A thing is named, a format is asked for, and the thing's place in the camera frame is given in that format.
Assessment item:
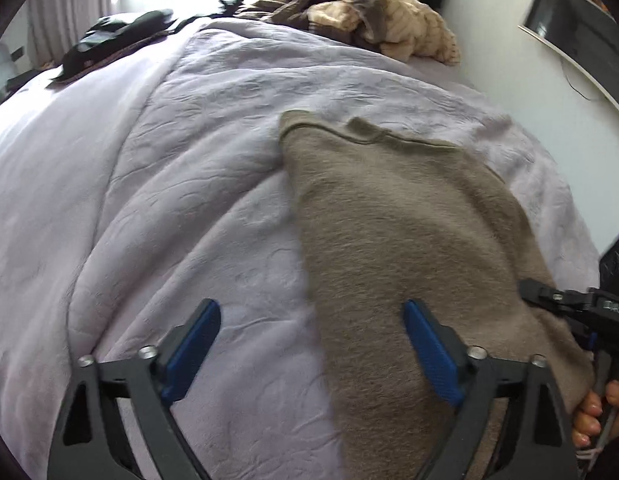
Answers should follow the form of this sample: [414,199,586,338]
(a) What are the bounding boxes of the cream striped clothes pile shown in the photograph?
[309,0,463,66]

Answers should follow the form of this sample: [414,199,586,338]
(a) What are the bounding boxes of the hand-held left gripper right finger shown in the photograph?
[402,299,580,480]

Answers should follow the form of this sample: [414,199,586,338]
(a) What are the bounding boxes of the beige knit garment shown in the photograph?
[278,109,596,480]

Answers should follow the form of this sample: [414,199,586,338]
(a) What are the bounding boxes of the lavender curtain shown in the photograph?
[27,0,123,68]

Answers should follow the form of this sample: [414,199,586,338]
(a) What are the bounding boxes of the brown clothes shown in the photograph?
[240,0,370,36]

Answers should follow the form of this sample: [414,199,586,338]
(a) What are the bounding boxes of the person's right hand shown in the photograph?
[572,380,619,461]

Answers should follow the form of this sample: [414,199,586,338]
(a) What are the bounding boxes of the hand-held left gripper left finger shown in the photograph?
[47,298,222,480]

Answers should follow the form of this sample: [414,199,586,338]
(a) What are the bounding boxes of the black clothes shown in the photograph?
[47,8,178,83]

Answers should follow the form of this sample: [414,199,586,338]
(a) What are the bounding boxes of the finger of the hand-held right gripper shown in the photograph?
[518,278,590,321]

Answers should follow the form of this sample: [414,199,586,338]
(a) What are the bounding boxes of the wall-mounted television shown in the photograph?
[518,0,619,126]

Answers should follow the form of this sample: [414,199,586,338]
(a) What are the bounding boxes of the lavender embossed blanket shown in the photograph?
[0,17,603,480]

